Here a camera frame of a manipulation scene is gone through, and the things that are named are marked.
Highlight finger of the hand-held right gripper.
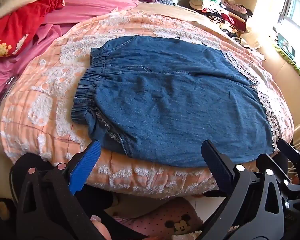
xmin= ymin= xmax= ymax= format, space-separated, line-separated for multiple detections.
xmin=276 ymin=139 xmax=300 ymax=180
xmin=281 ymin=176 xmax=300 ymax=213

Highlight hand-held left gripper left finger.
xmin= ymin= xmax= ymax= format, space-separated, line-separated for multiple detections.
xmin=16 ymin=140 xmax=108 ymax=240

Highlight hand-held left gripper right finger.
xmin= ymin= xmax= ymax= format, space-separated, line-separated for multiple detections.
xmin=201 ymin=140 xmax=290 ymax=240

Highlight blue denim skirt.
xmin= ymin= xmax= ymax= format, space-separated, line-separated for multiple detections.
xmin=70 ymin=35 xmax=280 ymax=168

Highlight person's left hand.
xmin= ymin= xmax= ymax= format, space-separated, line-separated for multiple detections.
xmin=90 ymin=215 xmax=113 ymax=240

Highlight pink cartoon mouse slipper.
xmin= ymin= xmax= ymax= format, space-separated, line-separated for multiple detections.
xmin=112 ymin=197 xmax=203 ymax=240

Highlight peach tufted blanket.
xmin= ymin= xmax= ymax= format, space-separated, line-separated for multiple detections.
xmin=0 ymin=4 xmax=294 ymax=200

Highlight green cloth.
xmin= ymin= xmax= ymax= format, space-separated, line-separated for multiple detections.
xmin=272 ymin=26 xmax=300 ymax=78

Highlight window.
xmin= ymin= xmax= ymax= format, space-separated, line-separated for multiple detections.
xmin=277 ymin=0 xmax=300 ymax=65

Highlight red floral cloth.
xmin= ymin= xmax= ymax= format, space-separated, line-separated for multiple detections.
xmin=0 ymin=0 xmax=65 ymax=57

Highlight pile of folded clothes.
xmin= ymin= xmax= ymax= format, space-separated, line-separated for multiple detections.
xmin=177 ymin=0 xmax=253 ymax=43

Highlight pink quilt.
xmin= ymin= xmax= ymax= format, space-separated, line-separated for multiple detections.
xmin=0 ymin=0 xmax=140 ymax=120

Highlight grey strap with metal buckle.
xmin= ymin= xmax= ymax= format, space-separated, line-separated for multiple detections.
xmin=0 ymin=76 xmax=18 ymax=120

